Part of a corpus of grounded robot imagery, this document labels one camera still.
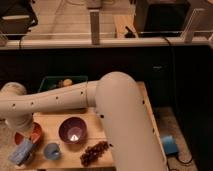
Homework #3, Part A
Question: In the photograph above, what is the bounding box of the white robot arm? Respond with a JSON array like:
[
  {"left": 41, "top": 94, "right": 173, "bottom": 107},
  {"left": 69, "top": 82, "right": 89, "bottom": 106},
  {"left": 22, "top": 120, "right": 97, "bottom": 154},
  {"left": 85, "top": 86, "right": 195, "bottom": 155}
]
[{"left": 0, "top": 72, "right": 168, "bottom": 171}]

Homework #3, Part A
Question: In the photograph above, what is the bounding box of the green plastic tray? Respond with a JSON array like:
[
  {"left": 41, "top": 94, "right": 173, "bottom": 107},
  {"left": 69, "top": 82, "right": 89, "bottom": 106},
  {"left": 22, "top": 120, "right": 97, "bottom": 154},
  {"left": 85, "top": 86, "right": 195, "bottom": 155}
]
[{"left": 38, "top": 75, "right": 88, "bottom": 92}]

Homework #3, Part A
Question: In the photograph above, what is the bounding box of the purple bowl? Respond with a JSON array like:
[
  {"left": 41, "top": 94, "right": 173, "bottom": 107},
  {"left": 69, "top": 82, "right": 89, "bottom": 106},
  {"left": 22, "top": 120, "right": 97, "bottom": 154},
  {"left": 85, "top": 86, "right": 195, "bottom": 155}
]
[{"left": 58, "top": 117, "right": 87, "bottom": 144}]

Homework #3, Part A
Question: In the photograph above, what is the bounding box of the wooden table board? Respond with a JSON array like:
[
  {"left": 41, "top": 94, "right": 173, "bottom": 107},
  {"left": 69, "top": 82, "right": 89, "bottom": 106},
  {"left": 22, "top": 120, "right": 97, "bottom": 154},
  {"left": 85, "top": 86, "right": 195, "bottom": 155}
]
[{"left": 15, "top": 81, "right": 161, "bottom": 171}]

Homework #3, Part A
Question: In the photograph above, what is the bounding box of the bunch of dark grapes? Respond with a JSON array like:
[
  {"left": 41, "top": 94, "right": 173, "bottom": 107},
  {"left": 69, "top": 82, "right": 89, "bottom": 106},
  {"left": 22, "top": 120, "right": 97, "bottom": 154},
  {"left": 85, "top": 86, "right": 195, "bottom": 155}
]
[{"left": 80, "top": 141, "right": 109, "bottom": 167}]

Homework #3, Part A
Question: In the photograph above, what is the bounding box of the black monitor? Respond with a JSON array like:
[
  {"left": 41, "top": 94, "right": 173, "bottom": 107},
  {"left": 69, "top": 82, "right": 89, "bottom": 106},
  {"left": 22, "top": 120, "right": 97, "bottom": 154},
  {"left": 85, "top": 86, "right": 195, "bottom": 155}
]
[{"left": 134, "top": 0, "right": 190, "bottom": 32}]

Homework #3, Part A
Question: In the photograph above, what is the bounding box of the orange bowl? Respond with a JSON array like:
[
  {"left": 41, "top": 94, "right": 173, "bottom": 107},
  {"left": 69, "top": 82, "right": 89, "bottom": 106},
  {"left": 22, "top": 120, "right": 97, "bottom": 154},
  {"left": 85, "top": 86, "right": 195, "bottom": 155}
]
[{"left": 14, "top": 122, "right": 42, "bottom": 145}]

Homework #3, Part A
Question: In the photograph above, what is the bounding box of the blue cup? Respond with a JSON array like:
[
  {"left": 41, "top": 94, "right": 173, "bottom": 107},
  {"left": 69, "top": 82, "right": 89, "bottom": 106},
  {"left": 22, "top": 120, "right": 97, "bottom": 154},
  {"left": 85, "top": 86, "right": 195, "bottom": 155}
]
[{"left": 43, "top": 143, "right": 61, "bottom": 160}]

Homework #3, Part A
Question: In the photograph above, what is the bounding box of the black chair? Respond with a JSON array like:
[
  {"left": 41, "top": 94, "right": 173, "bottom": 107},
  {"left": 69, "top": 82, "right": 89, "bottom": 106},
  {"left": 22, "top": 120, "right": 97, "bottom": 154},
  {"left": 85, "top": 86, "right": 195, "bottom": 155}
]
[{"left": 0, "top": 0, "right": 38, "bottom": 39}]

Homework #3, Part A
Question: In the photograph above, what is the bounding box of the grey metal post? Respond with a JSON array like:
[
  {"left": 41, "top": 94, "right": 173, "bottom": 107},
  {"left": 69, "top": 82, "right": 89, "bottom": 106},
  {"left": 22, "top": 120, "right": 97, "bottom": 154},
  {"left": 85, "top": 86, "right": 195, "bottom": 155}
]
[{"left": 90, "top": 10, "right": 100, "bottom": 45}]

